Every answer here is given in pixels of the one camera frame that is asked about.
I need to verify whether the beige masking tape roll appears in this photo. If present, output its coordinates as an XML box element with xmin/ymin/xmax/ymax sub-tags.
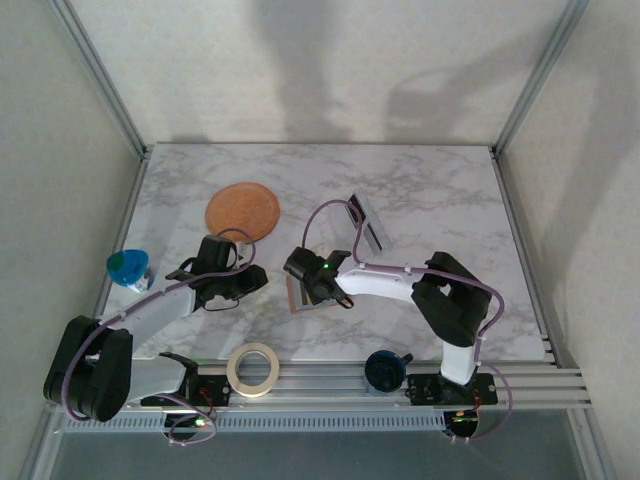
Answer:
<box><xmin>226</xmin><ymin>342</ymin><xmax>281</xmax><ymax>399</ymax></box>

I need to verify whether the aluminium slotted cross rail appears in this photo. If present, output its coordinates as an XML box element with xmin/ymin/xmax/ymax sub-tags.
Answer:
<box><xmin>47</xmin><ymin>367</ymin><xmax>594</xmax><ymax>414</ymax></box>

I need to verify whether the small wooden box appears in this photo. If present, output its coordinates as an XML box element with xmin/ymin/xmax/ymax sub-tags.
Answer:
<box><xmin>285</xmin><ymin>277</ymin><xmax>354</xmax><ymax>315</ymax></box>

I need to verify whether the grey slotted cable duct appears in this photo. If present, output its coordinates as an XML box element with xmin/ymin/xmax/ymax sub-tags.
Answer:
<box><xmin>59</xmin><ymin>412</ymin><xmax>447</xmax><ymax>435</ymax></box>

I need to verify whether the aluminium side rail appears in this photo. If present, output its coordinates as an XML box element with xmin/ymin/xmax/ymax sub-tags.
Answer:
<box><xmin>74</xmin><ymin>147</ymin><xmax>154</xmax><ymax>371</ymax></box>
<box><xmin>492</xmin><ymin>147</ymin><xmax>569</xmax><ymax>371</ymax></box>

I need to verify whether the aluminium frame leg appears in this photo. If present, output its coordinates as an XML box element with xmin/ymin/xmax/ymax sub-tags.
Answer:
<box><xmin>17</xmin><ymin>409</ymin><xmax>66</xmax><ymax>480</ymax></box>
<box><xmin>569</xmin><ymin>409</ymin><xmax>616</xmax><ymax>480</ymax></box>

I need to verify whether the orange round cork mat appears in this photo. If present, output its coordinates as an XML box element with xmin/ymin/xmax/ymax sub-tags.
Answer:
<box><xmin>204</xmin><ymin>182</ymin><xmax>281</xmax><ymax>245</ymax></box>

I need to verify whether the aluminium frame post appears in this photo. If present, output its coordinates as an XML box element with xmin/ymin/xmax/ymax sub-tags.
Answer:
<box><xmin>47</xmin><ymin>0</ymin><xmax>154</xmax><ymax>159</ymax></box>
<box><xmin>492</xmin><ymin>0</ymin><xmax>592</xmax><ymax>159</ymax></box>

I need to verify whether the dark blue mug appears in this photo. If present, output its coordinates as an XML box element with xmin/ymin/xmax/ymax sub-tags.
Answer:
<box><xmin>363</xmin><ymin>349</ymin><xmax>415</xmax><ymax>396</ymax></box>

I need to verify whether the white credit card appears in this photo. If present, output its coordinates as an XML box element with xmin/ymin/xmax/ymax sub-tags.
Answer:
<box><xmin>362</xmin><ymin>219</ymin><xmax>394</xmax><ymax>253</ymax></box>

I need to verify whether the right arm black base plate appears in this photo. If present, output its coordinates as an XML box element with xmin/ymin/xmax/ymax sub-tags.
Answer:
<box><xmin>407</xmin><ymin>373</ymin><xmax>497</xmax><ymax>406</ymax></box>

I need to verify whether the blue plastic cup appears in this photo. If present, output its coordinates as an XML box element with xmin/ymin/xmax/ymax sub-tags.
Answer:
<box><xmin>106</xmin><ymin>248</ymin><xmax>155</xmax><ymax>292</ymax></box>

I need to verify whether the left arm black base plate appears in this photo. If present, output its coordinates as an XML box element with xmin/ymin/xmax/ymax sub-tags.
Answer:
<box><xmin>140</xmin><ymin>374</ymin><xmax>232</xmax><ymax>407</ymax></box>

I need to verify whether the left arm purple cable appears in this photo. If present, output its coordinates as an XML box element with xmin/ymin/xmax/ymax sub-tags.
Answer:
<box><xmin>58</xmin><ymin>228</ymin><xmax>257</xmax><ymax>447</ymax></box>

